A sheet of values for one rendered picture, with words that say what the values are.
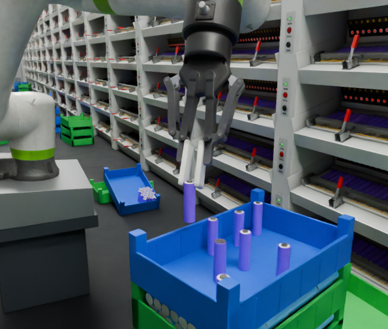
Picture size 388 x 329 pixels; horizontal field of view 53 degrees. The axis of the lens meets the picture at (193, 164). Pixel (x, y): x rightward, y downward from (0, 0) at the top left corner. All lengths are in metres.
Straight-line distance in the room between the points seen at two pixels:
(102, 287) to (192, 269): 0.76
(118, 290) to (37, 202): 0.40
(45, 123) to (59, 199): 0.23
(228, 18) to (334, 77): 0.61
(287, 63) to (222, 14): 0.72
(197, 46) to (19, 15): 0.46
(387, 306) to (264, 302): 0.54
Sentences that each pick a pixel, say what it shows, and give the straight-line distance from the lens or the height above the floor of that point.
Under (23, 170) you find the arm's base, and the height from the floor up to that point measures 0.41.
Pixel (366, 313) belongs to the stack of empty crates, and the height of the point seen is 0.16.
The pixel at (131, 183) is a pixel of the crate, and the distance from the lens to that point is 2.11.
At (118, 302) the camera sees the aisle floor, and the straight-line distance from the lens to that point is 1.29.
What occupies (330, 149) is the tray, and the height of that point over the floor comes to 0.47.
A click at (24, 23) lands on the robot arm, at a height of 0.80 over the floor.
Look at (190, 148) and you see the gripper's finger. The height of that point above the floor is 0.59.
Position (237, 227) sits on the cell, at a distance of 0.69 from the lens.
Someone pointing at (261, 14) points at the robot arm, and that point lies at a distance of 0.80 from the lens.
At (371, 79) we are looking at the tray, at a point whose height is 0.67.
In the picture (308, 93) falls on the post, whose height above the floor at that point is 0.62.
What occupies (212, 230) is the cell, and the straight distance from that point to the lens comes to 0.65.
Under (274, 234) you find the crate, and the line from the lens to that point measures 0.76.
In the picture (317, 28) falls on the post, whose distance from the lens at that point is 1.34.
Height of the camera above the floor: 0.72
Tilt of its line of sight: 15 degrees down
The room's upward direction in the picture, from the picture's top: straight up
